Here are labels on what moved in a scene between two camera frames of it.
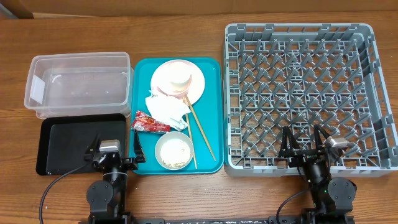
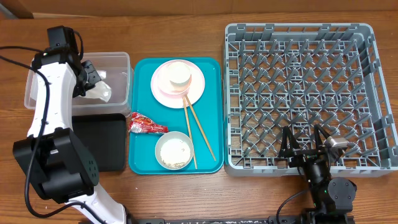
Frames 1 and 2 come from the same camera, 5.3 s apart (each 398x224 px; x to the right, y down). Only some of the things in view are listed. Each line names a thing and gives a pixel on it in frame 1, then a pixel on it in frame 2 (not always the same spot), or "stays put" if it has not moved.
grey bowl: (174, 150) stays put
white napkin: (168, 109) -> (101, 90)
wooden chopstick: (191, 139) stays put
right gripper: (293, 146) stays put
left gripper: (131, 163) -> (94, 78)
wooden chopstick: (201, 128) stays put
